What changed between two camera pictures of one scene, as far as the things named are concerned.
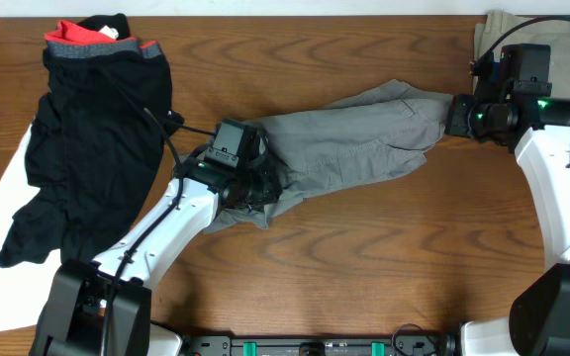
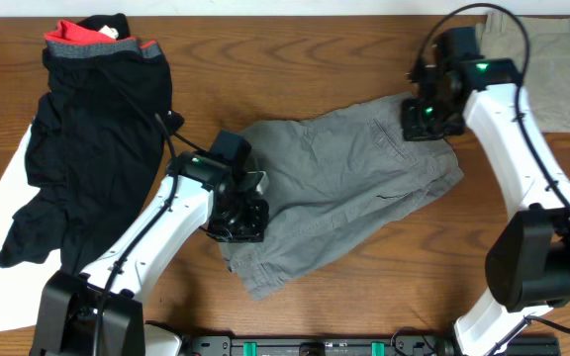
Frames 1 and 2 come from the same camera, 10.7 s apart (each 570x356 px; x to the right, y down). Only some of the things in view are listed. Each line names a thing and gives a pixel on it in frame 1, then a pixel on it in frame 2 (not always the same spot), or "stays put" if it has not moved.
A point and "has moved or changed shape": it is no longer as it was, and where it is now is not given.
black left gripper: x=272 y=177 -> x=257 y=230
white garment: x=3 y=298 stays put
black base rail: x=402 y=345 stays put
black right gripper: x=457 y=123 -> x=412 y=131
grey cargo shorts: x=390 y=127 has moved or changed shape
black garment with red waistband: x=96 y=141 stays put
